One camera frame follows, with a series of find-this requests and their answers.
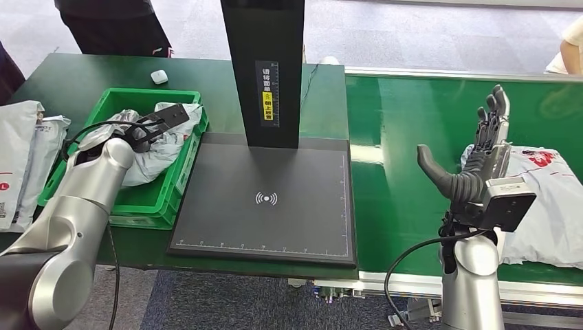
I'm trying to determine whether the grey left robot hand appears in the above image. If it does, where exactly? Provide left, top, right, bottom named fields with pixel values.
left=107, top=109, right=146, bottom=140

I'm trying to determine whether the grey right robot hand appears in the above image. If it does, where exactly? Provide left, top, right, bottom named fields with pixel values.
left=417, top=84, right=512, bottom=204

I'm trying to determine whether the grey package with black print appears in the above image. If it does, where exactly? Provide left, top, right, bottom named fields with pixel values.
left=107, top=101, right=204, bottom=188

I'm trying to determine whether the green conveyor belt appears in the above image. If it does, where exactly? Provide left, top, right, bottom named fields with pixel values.
left=313, top=67, right=583, bottom=330

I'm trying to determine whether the white package with blue print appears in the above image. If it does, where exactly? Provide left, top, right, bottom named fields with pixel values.
left=11, top=115, right=72, bottom=234

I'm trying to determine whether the grey package with red print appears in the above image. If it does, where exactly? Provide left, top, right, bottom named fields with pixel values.
left=461, top=144, right=583, bottom=271

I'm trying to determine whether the white package with red mark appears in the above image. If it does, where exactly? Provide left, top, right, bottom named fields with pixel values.
left=0, top=100, right=46, bottom=232

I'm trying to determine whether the black inbound scanner machine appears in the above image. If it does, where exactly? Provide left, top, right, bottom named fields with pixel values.
left=166, top=0, right=359, bottom=269

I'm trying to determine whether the green plastic crate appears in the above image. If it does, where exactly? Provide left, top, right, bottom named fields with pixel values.
left=37, top=87, right=210, bottom=232

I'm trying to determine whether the person in black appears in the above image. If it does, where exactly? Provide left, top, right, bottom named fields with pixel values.
left=54, top=0, right=175, bottom=58

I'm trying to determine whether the person in dark blue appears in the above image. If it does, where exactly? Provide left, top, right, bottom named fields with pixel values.
left=0, top=41, right=26, bottom=106

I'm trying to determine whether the person in pale yellow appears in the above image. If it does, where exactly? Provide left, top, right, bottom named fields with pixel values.
left=559, top=16, right=583, bottom=76

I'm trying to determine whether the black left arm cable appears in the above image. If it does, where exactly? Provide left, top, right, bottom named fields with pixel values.
left=60, top=118, right=160, bottom=330

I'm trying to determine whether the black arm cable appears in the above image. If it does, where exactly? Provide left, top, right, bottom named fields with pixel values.
left=60, top=118, right=160, bottom=330
left=383, top=229, right=487, bottom=330

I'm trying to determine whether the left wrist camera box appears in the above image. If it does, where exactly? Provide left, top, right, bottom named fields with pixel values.
left=132, top=103, right=191, bottom=154

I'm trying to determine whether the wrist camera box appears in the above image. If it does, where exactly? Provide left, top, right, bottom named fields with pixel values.
left=132, top=103, right=191, bottom=154
left=480, top=176, right=538, bottom=234

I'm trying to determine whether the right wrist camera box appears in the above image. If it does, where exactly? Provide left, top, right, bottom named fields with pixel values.
left=480, top=176, right=538, bottom=234

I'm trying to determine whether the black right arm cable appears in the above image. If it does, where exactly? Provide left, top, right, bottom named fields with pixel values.
left=383, top=229, right=487, bottom=330

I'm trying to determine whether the thin black machine cable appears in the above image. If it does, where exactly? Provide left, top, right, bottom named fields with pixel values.
left=299, top=63, right=320, bottom=109

